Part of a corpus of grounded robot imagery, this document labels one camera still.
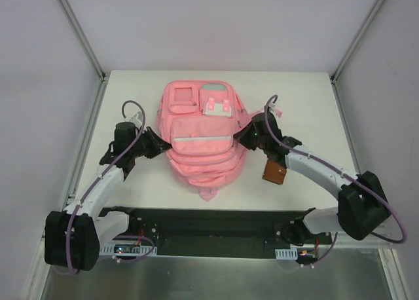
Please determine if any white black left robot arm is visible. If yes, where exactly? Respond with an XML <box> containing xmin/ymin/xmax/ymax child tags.
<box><xmin>44</xmin><ymin>122</ymin><xmax>172</xmax><ymax>274</ymax></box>

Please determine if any right aluminium frame post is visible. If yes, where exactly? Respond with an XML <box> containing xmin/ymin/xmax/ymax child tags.
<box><xmin>329</xmin><ymin>0</ymin><xmax>395</xmax><ymax>83</ymax></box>

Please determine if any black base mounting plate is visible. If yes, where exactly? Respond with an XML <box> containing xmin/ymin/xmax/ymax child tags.
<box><xmin>100</xmin><ymin>206</ymin><xmax>333</xmax><ymax>259</ymax></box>

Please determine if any white slotted cable duct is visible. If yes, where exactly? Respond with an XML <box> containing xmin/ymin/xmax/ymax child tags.
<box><xmin>99</xmin><ymin>243</ymin><xmax>158</xmax><ymax>257</ymax></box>

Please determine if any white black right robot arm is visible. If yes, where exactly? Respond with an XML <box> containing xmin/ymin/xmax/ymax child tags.
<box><xmin>234</xmin><ymin>113</ymin><xmax>391</xmax><ymax>246</ymax></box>

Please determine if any aluminium frame rail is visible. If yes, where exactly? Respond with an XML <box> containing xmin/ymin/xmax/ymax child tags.
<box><xmin>48</xmin><ymin>0</ymin><xmax>109</xmax><ymax>81</ymax></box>

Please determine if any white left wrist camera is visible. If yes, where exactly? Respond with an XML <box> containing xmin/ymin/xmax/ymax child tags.
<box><xmin>125</xmin><ymin>111</ymin><xmax>144</xmax><ymax>128</ymax></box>

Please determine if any pink student backpack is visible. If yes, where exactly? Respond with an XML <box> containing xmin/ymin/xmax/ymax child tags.
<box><xmin>157</xmin><ymin>80</ymin><xmax>256</xmax><ymax>201</ymax></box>

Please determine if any brown leather wallet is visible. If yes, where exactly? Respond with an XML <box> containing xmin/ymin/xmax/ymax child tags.
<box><xmin>262</xmin><ymin>159</ymin><xmax>287</xmax><ymax>185</ymax></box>

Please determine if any small white cable duct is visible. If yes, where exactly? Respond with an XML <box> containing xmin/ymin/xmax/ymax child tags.
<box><xmin>275</xmin><ymin>247</ymin><xmax>299</xmax><ymax>261</ymax></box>

